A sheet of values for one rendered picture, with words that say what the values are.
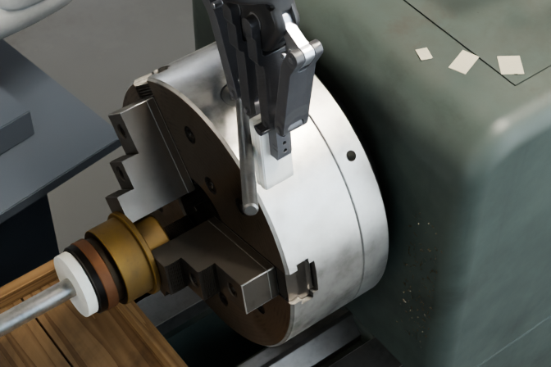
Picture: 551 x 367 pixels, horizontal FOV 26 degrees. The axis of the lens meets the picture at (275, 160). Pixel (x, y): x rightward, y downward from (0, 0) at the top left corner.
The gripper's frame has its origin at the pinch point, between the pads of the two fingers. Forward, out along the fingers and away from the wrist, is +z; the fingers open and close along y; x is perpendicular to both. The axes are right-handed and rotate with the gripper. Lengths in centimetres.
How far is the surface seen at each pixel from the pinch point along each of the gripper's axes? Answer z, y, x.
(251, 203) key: -2.1, 6.2, -6.4
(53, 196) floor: 117, -134, 27
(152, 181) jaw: 15.9, -19.4, -2.1
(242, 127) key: -0.8, -2.9, -0.8
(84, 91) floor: 114, -160, 50
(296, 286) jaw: 21.1, -2.6, 2.9
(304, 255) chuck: 17.5, -2.5, 4.1
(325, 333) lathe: 44.3, -12.2, 12.7
